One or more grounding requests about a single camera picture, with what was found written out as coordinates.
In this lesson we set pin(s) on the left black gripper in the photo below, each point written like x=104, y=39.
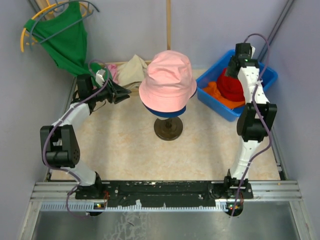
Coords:
x=118, y=90

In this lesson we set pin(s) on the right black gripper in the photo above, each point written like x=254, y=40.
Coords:
x=229, y=71

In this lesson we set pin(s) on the pink hat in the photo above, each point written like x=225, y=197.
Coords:
x=168, y=83

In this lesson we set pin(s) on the cream mannequin head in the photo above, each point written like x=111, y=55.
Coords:
x=168, y=126

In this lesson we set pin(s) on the blue hat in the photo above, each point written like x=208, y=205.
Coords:
x=166, y=102

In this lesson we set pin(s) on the wooden clothes rack with tray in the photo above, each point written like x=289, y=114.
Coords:
x=121, y=29

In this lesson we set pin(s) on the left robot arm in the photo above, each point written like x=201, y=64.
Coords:
x=59, y=145

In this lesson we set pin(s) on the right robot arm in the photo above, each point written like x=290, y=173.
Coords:
x=257, y=117

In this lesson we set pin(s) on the beige cloth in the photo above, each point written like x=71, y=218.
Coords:
x=132, y=71

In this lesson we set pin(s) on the pink cloth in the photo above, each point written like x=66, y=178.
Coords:
x=113, y=69

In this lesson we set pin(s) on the red hat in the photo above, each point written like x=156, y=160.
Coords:
x=230, y=88

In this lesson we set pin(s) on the orange hat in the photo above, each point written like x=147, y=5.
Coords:
x=213, y=91

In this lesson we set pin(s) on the green shirt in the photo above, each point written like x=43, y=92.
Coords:
x=69, y=51

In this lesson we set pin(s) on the grey hanger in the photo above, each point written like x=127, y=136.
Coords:
x=54, y=22

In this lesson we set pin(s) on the yellow hanger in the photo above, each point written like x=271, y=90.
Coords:
x=30, y=38

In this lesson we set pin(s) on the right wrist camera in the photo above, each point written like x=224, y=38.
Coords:
x=253, y=49

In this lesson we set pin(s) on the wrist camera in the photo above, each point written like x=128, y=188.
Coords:
x=253, y=49
x=100, y=78

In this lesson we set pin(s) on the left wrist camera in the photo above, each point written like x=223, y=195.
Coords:
x=100, y=78

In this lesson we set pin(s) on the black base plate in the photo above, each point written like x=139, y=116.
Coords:
x=156, y=194

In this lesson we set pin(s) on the aluminium rail frame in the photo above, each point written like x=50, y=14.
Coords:
x=59, y=195

